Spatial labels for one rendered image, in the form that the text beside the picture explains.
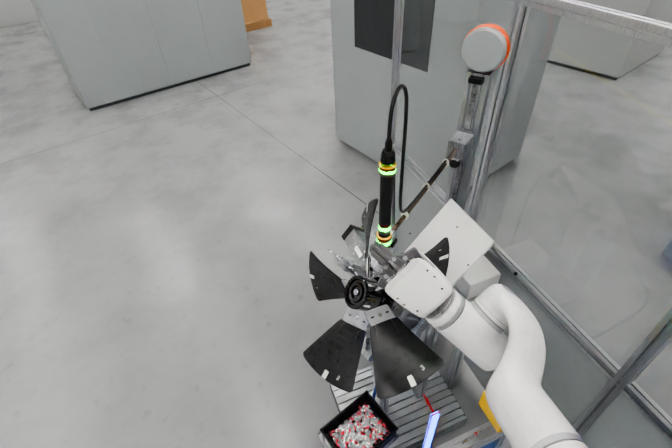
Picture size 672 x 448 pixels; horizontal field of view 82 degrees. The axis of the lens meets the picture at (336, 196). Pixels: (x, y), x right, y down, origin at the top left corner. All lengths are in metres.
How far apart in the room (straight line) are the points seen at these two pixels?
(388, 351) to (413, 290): 0.58
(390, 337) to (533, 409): 0.73
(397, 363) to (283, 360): 1.47
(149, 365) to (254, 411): 0.78
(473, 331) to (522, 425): 0.20
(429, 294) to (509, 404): 0.22
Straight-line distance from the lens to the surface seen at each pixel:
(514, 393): 0.72
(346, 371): 1.55
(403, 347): 1.34
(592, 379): 1.86
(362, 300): 1.38
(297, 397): 2.59
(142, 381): 2.92
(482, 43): 1.51
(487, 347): 0.84
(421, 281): 0.77
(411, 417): 2.46
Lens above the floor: 2.35
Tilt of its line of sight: 39 degrees down
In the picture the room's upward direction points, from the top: 3 degrees counter-clockwise
